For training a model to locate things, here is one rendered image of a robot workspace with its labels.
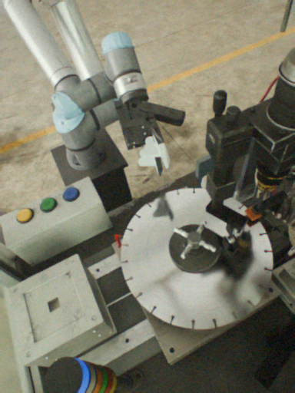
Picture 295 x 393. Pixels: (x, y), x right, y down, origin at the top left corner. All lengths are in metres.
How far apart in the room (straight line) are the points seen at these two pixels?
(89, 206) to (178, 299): 0.36
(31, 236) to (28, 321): 0.22
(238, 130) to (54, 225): 0.56
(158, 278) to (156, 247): 0.07
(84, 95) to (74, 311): 0.53
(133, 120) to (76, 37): 0.42
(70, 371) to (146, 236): 0.35
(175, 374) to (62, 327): 0.29
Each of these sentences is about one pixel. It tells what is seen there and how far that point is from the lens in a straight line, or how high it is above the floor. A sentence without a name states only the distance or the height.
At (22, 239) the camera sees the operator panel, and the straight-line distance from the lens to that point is 0.83.
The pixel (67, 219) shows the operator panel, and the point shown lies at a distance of 0.80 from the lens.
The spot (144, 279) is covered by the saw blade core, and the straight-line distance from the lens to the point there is 0.61.
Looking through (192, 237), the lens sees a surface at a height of 1.00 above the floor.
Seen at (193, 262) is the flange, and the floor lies 0.96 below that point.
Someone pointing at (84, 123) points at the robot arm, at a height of 0.93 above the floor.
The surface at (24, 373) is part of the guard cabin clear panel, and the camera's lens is 0.80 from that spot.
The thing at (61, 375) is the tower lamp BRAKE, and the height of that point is 1.16.
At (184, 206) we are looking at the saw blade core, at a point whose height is 0.95.
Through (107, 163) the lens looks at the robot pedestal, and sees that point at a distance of 1.09.
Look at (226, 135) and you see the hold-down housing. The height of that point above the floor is 1.25.
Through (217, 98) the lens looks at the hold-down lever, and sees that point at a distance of 0.43.
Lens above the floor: 1.53
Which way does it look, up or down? 55 degrees down
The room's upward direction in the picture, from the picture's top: 12 degrees counter-clockwise
